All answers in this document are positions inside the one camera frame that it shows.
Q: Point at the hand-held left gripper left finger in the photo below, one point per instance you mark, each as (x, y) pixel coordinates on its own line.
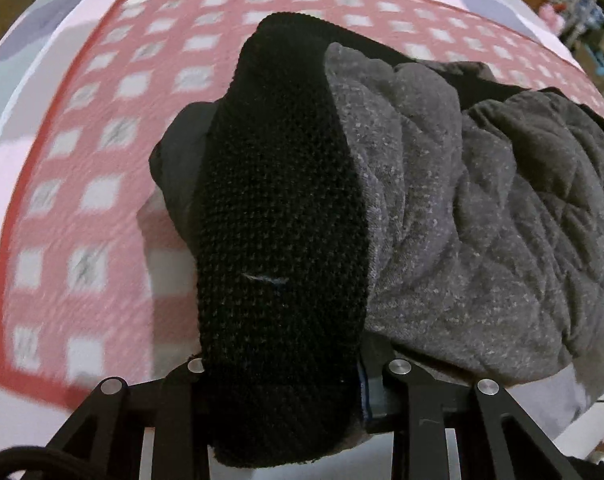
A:
(182, 395)

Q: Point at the grey and black quilted jacket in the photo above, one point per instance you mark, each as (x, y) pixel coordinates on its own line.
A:
(431, 210)

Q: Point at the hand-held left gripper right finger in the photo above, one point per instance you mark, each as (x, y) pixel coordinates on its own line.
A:
(381, 400)

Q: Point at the red checked blanket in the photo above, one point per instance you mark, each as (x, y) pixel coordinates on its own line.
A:
(82, 160)

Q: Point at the small open cardboard box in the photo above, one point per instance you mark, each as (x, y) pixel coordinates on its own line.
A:
(596, 65)

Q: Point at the pile of plaid clothes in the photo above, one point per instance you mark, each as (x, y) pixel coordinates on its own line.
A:
(576, 5)

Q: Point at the bed with patchwork sheet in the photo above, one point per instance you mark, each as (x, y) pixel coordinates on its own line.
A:
(47, 25)

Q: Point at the pink bag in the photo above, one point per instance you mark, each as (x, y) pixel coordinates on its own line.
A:
(551, 15)

